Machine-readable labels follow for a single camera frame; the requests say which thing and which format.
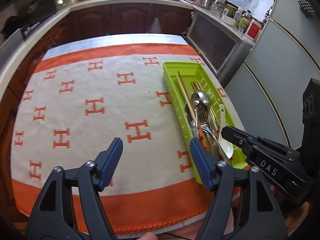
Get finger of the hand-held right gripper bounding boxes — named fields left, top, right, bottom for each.
left=222, top=126, right=256, bottom=156

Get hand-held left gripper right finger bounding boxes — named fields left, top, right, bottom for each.
left=189, top=138, right=287, bottom=240

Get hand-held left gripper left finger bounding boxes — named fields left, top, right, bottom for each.
left=26, top=137, right=124, bottom=240

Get white ceramic spoon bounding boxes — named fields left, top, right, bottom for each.
left=218, top=104, right=234, bottom=159

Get steel fork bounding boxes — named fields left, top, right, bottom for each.
left=199, top=120, right=218, bottom=153

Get wide steel soup spoon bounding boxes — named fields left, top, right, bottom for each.
left=185, top=102, right=198, bottom=140

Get long steel serving spoon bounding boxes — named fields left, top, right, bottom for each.
left=197, top=91, right=213, bottom=120

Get green plastic utensil tray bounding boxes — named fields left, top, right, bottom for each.
left=162, top=61, right=248, bottom=184

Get person's right hand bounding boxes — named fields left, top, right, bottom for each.
left=269, top=184, right=313, bottom=230

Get orange and beige printed blanket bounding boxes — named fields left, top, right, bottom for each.
left=10, top=42, right=247, bottom=233

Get grey refrigerator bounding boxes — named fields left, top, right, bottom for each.
left=220, top=0, right=320, bottom=150

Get grey cabinet appliance dark window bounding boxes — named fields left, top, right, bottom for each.
left=186, top=7, right=254, bottom=80

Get red container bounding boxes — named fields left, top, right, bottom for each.
left=245, top=19, right=263, bottom=40

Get green label oil bottle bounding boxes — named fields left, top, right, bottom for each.
left=239, top=10, right=252, bottom=32

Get white bowl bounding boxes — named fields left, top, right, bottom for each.
left=222, top=15, right=237, bottom=27

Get white plastic bottle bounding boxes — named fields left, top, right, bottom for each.
left=234, top=7, right=244, bottom=27

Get glass jars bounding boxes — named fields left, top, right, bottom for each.
left=210, top=0, right=229, bottom=18

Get checkered fridge magnet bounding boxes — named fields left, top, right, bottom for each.
left=297, top=0, right=316, bottom=18

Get hanging plastic bag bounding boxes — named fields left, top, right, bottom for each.
left=149, top=17, right=162, bottom=34

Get beige kitchen countertop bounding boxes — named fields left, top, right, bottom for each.
left=0, top=0, right=200, bottom=88

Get brown wooden kitchen cabinets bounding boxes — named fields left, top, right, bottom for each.
left=0, top=4, right=195, bottom=220

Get black gas stove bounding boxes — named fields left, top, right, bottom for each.
left=20, top=20, right=43, bottom=40

